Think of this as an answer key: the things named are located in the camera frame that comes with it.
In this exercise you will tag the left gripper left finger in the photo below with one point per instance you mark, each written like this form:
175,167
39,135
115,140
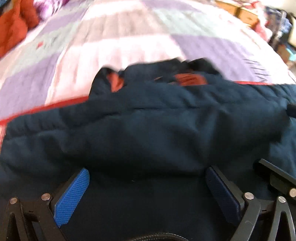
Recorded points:
42,219

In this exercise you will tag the purple white pillow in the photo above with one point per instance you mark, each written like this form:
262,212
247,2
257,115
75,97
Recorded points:
46,8

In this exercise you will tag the navy blue padded jacket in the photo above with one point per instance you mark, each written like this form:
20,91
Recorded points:
147,146

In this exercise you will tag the pile of blue clothes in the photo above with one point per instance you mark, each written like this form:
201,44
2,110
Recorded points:
279,21

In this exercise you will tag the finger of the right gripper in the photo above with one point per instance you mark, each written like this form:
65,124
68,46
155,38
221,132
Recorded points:
277,180

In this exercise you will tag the wooden nightstand drawers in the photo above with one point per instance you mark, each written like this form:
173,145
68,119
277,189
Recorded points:
246,11

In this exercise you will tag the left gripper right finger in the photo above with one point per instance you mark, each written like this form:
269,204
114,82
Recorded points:
244,210

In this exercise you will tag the pastel patchwork bed sheet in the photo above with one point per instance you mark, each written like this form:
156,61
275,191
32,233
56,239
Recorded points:
59,59

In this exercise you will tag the cardboard box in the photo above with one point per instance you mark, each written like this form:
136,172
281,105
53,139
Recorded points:
286,54

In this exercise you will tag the orange red jacket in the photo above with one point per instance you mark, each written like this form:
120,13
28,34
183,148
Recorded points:
16,22

